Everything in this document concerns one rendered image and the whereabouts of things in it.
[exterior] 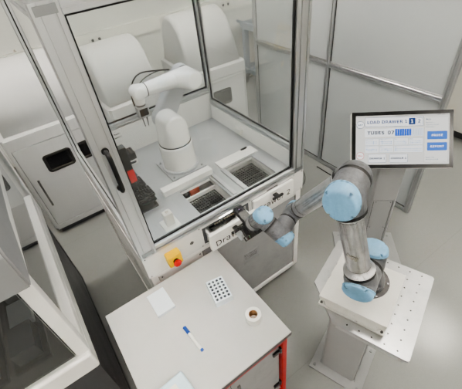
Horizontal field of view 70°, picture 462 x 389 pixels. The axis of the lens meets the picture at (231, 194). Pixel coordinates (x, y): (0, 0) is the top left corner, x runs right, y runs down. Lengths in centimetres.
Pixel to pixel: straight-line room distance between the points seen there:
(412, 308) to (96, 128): 144
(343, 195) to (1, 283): 98
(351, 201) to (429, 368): 158
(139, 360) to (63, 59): 115
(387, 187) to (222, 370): 144
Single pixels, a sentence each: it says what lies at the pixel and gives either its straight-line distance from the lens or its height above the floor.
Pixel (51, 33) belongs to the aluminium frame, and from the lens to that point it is 109.
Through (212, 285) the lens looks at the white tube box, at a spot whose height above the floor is 80.
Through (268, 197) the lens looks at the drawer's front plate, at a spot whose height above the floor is 91.
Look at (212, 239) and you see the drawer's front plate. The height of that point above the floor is 90.
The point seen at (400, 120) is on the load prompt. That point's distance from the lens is 205.
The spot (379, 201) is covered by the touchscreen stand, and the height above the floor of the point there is 61.
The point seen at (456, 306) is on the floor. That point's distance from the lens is 273.
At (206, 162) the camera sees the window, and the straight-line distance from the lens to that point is 147.
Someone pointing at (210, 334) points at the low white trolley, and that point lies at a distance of 153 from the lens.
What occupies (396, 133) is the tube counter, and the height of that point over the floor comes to 111.
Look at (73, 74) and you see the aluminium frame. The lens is 112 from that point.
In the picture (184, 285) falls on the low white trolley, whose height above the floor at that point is 76.
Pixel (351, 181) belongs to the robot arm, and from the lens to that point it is 106.
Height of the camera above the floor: 213
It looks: 41 degrees down
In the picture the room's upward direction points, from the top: 8 degrees counter-clockwise
